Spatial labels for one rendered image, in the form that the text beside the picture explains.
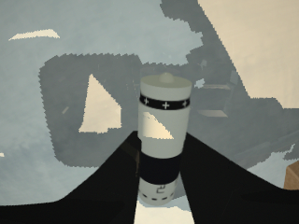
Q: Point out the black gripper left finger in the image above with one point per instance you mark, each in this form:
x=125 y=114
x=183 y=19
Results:
x=109 y=196

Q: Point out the pale green and black battery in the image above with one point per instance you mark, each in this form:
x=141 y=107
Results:
x=164 y=108

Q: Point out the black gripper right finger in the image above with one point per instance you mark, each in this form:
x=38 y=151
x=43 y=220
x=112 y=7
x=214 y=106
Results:
x=222 y=192

